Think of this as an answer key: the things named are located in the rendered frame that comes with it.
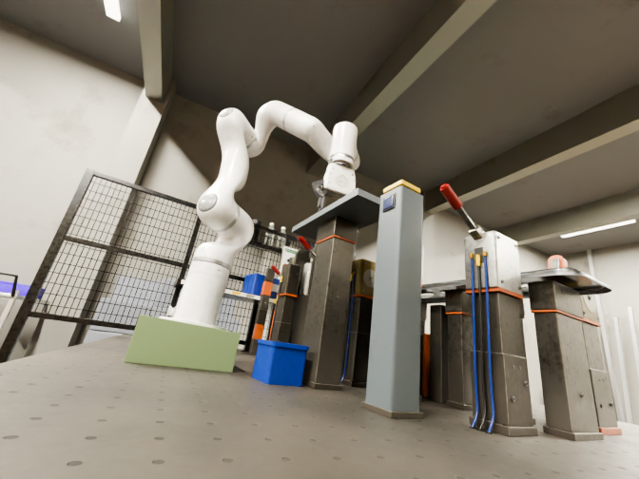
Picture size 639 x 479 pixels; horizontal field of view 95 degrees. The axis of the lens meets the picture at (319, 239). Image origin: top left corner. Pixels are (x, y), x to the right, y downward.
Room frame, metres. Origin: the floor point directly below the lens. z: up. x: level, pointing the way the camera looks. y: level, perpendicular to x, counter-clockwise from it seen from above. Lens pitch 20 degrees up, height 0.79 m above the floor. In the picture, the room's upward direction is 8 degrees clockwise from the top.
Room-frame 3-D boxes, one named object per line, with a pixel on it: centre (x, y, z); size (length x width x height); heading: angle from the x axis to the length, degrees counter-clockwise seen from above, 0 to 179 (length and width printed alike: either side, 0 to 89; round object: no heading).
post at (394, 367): (0.59, -0.17, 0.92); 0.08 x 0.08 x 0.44; 28
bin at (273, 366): (0.79, 0.05, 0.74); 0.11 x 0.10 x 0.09; 28
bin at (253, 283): (1.93, 0.28, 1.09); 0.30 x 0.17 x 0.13; 126
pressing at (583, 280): (1.17, -0.25, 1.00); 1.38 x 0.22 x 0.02; 28
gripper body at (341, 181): (0.82, -0.03, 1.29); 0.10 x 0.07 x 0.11; 108
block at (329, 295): (0.82, -0.05, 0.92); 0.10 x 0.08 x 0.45; 28
